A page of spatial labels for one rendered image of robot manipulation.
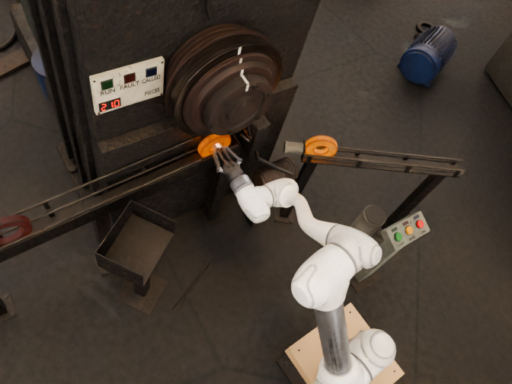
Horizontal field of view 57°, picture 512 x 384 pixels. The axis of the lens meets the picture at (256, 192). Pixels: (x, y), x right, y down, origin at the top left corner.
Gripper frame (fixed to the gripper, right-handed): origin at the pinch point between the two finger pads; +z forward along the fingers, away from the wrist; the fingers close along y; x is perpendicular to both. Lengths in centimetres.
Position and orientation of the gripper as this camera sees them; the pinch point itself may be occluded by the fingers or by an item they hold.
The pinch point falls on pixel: (215, 142)
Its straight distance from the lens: 209.5
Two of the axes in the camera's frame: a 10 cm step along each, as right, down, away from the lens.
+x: 2.2, -4.6, -8.6
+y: 8.3, -3.7, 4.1
